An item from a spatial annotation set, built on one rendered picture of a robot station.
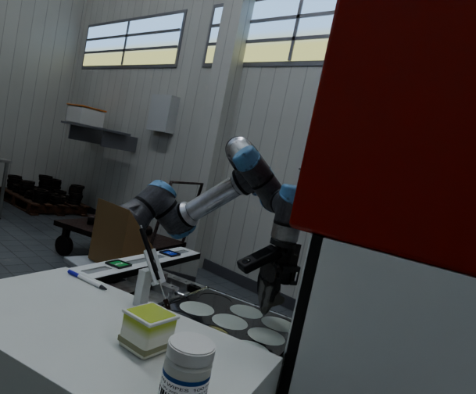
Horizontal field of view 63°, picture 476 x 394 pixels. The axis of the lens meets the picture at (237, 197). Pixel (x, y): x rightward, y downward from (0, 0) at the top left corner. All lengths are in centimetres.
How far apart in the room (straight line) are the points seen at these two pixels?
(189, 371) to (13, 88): 735
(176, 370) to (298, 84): 381
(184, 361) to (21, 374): 27
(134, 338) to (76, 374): 11
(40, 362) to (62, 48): 757
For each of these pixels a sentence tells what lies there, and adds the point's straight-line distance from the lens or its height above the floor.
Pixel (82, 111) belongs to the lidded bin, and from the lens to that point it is 627.
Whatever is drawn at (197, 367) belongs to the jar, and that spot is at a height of 104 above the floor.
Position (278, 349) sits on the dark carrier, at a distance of 103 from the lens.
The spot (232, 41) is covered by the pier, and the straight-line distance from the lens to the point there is 471.
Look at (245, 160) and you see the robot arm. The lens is 108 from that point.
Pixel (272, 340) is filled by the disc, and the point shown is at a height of 90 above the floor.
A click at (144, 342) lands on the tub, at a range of 72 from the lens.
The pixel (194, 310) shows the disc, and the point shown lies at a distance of 114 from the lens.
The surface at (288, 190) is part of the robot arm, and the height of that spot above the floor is 128.
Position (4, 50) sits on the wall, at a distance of 776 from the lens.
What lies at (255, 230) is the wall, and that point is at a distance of 427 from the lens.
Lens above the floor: 133
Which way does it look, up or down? 5 degrees down
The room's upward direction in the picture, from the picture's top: 11 degrees clockwise
